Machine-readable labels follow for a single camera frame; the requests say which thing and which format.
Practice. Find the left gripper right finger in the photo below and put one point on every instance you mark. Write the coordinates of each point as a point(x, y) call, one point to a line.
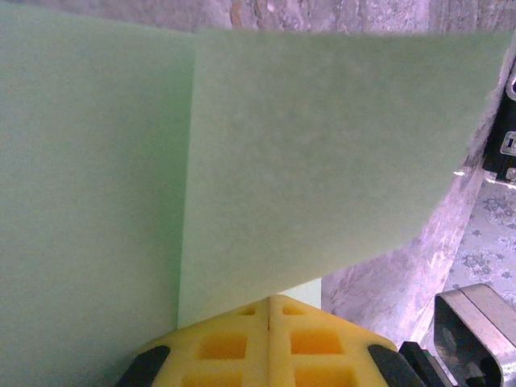
point(314, 354)

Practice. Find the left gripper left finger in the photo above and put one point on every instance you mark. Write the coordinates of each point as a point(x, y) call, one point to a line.
point(225, 354)

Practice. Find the black case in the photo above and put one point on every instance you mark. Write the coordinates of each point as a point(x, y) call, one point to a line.
point(504, 117)

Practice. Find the light green paper sheet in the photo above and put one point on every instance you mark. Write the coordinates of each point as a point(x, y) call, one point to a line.
point(282, 161)

